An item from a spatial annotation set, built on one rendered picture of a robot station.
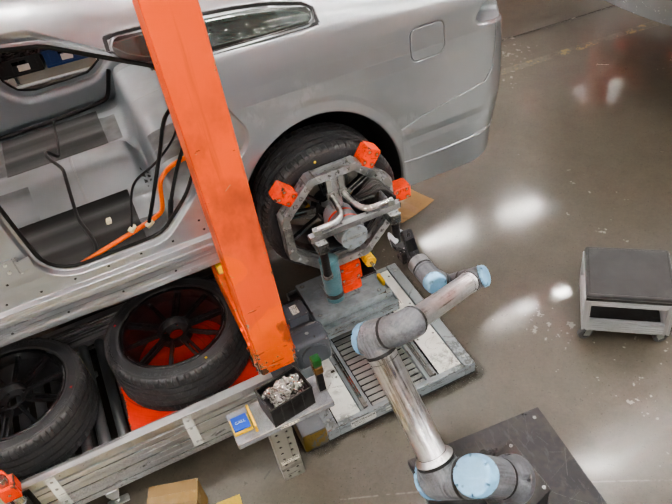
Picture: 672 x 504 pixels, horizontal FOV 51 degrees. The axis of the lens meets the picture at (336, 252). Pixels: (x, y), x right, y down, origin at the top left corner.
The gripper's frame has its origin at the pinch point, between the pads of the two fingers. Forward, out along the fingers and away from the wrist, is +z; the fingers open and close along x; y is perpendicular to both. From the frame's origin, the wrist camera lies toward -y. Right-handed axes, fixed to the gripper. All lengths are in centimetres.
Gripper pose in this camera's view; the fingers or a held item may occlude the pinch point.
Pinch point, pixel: (393, 231)
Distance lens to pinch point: 311.1
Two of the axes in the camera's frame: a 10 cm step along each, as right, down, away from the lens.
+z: -4.2, -5.8, 7.0
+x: 9.0, -3.7, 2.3
